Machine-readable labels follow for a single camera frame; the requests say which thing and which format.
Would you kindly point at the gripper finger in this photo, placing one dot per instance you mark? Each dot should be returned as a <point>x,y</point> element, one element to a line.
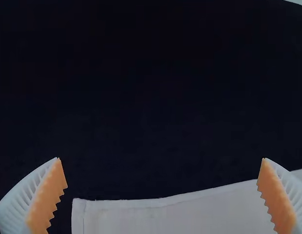
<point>275,195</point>
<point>41,197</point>

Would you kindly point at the pale towel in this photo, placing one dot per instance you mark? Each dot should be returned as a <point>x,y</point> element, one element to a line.
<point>165,214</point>

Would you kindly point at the black mat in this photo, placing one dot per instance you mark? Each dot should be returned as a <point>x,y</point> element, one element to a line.
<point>150,85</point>

